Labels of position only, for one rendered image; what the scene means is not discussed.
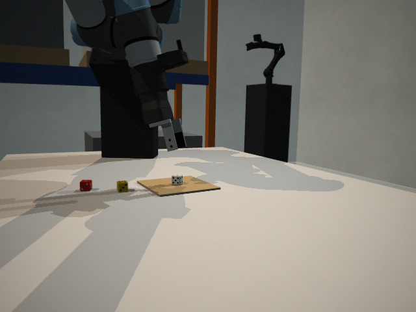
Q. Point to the yellow die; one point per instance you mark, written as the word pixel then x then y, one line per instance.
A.
pixel 122 186

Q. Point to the white die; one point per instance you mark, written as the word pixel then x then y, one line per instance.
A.
pixel 177 179

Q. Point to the red die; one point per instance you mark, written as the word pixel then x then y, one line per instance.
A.
pixel 85 185

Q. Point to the tan square mat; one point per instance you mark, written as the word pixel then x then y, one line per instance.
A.
pixel 163 187

